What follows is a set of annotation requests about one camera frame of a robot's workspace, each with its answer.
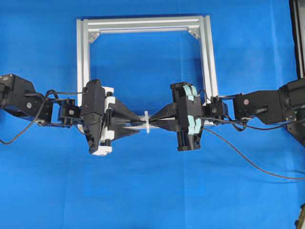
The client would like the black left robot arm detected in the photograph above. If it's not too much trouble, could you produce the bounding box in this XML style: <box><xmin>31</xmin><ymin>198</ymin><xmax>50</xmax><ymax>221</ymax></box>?
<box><xmin>0</xmin><ymin>74</ymin><xmax>142</xmax><ymax>156</ymax></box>

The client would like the silver aluminium extrusion frame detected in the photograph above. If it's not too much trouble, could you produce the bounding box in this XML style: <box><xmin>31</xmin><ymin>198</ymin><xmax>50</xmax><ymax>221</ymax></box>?
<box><xmin>76</xmin><ymin>15</ymin><xmax>219</xmax><ymax>134</ymax></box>

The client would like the blue table cloth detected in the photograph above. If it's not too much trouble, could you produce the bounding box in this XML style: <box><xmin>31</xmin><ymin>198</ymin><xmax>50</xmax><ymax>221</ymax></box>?
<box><xmin>0</xmin><ymin>0</ymin><xmax>305</xmax><ymax>229</ymax></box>

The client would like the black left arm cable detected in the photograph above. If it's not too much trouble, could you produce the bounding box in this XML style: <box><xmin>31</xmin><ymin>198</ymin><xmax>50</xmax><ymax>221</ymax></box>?
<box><xmin>0</xmin><ymin>89</ymin><xmax>84</xmax><ymax>146</ymax></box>

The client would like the black USB wire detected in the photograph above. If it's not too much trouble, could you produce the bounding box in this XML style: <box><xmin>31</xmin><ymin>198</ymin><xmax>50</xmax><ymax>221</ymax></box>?
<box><xmin>133</xmin><ymin>116</ymin><xmax>305</xmax><ymax>181</ymax></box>

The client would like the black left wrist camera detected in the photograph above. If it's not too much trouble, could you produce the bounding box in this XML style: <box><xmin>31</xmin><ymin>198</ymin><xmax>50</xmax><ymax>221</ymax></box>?
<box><xmin>81</xmin><ymin>79</ymin><xmax>105</xmax><ymax>137</ymax></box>

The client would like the dark object at corner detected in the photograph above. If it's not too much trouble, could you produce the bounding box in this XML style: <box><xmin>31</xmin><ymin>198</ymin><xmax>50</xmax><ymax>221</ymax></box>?
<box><xmin>295</xmin><ymin>204</ymin><xmax>305</xmax><ymax>229</ymax></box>

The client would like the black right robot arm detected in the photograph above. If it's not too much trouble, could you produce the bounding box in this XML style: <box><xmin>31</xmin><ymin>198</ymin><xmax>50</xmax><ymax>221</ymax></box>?
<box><xmin>148</xmin><ymin>78</ymin><xmax>305</xmax><ymax>151</ymax></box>

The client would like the black rail at right edge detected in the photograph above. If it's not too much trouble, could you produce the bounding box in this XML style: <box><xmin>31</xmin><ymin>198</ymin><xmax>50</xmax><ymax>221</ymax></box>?
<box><xmin>289</xmin><ymin>0</ymin><xmax>305</xmax><ymax>79</ymax></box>

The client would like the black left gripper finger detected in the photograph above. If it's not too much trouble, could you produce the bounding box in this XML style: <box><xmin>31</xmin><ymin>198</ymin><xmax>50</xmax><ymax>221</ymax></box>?
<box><xmin>111</xmin><ymin>98</ymin><xmax>140</xmax><ymax>122</ymax></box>
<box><xmin>111</xmin><ymin>121</ymin><xmax>141</xmax><ymax>141</ymax></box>

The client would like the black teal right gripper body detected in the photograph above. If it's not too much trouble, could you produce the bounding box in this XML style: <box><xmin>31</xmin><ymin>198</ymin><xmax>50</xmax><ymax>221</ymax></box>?
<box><xmin>170</xmin><ymin>82</ymin><xmax>204</xmax><ymax>151</ymax></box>

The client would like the white string loop holder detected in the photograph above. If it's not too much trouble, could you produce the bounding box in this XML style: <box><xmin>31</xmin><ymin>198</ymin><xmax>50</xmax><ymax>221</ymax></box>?
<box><xmin>144</xmin><ymin>111</ymin><xmax>150</xmax><ymax>134</ymax></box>

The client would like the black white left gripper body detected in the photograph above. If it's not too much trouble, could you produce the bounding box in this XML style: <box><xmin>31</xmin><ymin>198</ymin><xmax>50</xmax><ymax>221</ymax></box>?
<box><xmin>83</xmin><ymin>87</ymin><xmax>115</xmax><ymax>156</ymax></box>

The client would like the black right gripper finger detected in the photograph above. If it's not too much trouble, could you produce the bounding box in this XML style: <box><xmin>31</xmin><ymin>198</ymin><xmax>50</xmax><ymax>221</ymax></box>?
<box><xmin>149</xmin><ymin>118</ymin><xmax>178</xmax><ymax>131</ymax></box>
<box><xmin>150</xmin><ymin>103</ymin><xmax>178</xmax><ymax>121</ymax></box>

